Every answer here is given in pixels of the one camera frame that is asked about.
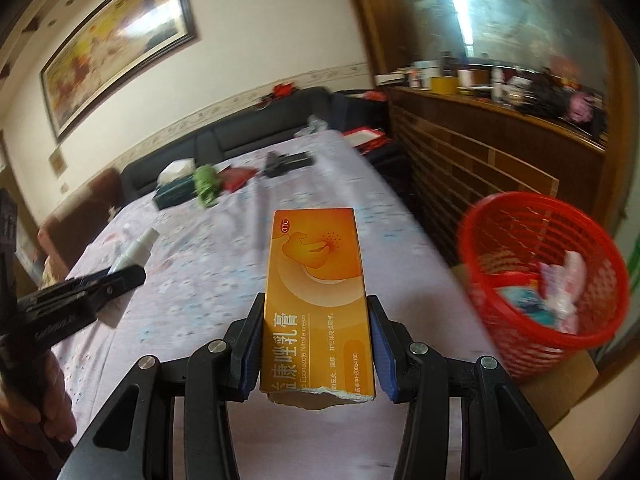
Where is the light blue tissue pack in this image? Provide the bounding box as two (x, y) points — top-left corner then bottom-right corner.
(500, 285), (556, 326)

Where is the brown upholstered chair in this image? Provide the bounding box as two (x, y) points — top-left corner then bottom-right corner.
(37, 167), (123, 271)

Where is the flat red packet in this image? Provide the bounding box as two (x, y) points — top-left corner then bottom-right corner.
(220, 166), (257, 192)

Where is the white tissue sheet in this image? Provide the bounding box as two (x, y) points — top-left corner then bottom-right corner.
(158, 158), (195, 186)

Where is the black toy gun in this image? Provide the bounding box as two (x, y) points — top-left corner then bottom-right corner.
(263, 151), (313, 178)

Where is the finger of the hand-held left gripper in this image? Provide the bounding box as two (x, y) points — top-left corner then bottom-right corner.
(65, 265), (148, 318)

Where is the white spray bottle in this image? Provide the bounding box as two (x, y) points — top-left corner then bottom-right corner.
(95, 227), (161, 328)

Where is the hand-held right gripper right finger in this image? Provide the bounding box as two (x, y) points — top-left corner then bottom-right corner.
(366, 295), (575, 480)

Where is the clear plastic wrapper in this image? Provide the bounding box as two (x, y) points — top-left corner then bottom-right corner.
(295, 115), (328, 138)

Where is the framed horse painting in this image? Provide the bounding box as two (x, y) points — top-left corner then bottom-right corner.
(39, 0), (198, 143)

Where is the red white flat box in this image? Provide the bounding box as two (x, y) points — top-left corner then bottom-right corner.
(345, 127), (388, 153)

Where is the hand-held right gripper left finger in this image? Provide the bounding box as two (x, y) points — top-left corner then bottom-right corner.
(67, 291), (267, 480)

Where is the dark sofa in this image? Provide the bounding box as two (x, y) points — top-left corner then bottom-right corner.
(120, 86), (331, 201)

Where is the person's left hand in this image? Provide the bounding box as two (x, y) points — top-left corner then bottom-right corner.
(0, 350), (77, 461)

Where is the green cloth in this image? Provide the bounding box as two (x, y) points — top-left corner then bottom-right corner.
(194, 165), (222, 208)

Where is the row of bottles and jars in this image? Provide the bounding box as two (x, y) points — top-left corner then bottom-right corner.
(375, 52), (608, 136)

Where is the orange medicine box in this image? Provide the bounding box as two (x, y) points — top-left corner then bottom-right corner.
(259, 207), (377, 408)

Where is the red plastic mesh basket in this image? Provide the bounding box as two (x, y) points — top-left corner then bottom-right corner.
(456, 192), (630, 386)

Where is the large wall mirror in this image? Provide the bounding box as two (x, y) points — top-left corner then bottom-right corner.
(385, 0), (613, 126)

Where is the dark green tissue box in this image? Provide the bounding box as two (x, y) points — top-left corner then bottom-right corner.
(152, 182), (198, 211)

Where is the wooden shelf cabinet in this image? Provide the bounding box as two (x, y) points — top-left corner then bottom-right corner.
(387, 77), (608, 266)

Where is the black bag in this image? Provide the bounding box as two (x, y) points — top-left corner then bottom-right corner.
(330, 89), (391, 131)

